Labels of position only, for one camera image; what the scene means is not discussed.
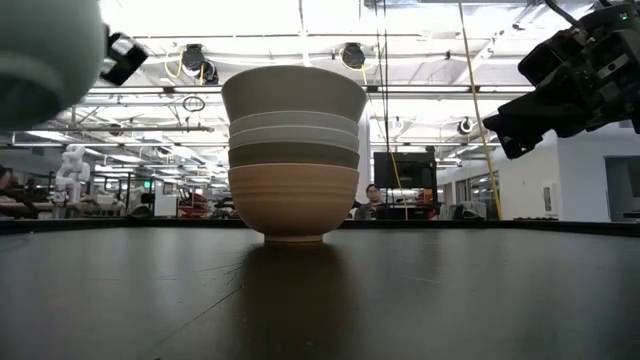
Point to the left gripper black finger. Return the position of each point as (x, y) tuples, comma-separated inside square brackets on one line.
[(125, 57)]

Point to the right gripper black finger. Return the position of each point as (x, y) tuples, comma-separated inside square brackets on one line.
[(520, 142), (530, 110)]

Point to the green bowl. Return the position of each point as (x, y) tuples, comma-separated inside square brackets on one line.
[(45, 60)]

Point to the beige smooth bowl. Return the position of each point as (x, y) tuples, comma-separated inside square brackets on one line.
[(294, 92)]

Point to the olive brown bowl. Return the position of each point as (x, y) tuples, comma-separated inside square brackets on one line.
[(294, 156)]

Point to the orange ribbed bowl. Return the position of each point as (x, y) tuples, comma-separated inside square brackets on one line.
[(294, 200)]

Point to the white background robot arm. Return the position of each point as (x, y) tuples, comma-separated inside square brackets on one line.
[(72, 172)]

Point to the black monitor screen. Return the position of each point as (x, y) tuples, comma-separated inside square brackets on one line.
[(415, 170)]

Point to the person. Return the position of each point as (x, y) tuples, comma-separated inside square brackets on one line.
[(372, 197)]

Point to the black metal table frame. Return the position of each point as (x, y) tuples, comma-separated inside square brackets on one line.
[(500, 227)]

